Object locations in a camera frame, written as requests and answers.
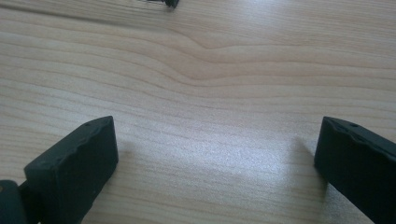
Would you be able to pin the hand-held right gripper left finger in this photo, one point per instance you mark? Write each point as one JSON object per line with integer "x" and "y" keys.
{"x": 73, "y": 171}

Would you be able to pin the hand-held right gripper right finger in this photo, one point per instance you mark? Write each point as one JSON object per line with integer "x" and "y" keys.
{"x": 358, "y": 165}

